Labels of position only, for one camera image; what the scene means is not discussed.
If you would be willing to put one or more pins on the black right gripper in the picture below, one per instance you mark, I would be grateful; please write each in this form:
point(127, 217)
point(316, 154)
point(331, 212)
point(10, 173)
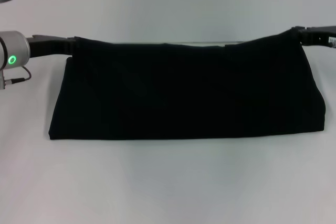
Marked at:
point(321, 36)

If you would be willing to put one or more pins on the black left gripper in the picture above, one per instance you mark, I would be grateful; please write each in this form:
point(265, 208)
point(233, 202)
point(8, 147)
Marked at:
point(47, 45)

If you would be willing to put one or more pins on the black t-shirt with FREE print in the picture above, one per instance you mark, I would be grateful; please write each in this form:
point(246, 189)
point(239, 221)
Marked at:
point(183, 90)

